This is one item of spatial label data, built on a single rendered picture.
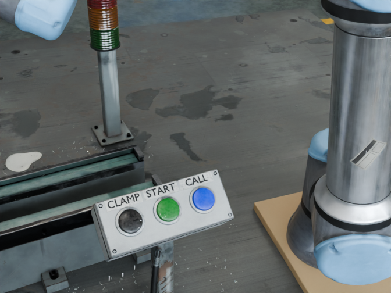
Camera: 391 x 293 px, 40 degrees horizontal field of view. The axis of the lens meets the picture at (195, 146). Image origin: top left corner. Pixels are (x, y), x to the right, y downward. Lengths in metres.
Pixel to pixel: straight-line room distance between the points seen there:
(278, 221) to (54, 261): 0.42
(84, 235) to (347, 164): 0.46
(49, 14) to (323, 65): 1.14
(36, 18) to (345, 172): 0.41
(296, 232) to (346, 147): 0.33
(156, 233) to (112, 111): 0.60
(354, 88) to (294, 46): 1.13
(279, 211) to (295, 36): 0.87
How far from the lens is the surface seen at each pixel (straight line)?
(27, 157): 1.25
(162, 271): 0.78
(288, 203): 1.09
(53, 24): 0.63
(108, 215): 0.68
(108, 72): 1.19
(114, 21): 1.14
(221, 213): 0.71
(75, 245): 0.95
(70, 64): 1.62
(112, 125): 1.26
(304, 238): 0.97
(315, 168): 0.88
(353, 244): 0.74
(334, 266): 0.78
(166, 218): 0.68
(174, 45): 1.71
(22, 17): 0.64
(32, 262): 0.95
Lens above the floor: 1.53
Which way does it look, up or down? 36 degrees down
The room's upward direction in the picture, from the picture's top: 2 degrees clockwise
